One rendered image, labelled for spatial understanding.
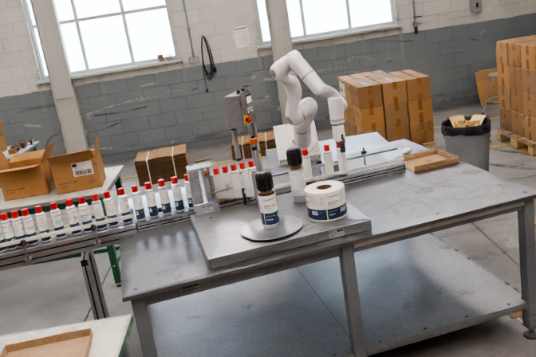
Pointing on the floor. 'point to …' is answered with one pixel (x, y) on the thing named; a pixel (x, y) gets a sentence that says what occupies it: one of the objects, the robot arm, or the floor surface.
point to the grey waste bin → (470, 149)
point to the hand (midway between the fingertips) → (340, 148)
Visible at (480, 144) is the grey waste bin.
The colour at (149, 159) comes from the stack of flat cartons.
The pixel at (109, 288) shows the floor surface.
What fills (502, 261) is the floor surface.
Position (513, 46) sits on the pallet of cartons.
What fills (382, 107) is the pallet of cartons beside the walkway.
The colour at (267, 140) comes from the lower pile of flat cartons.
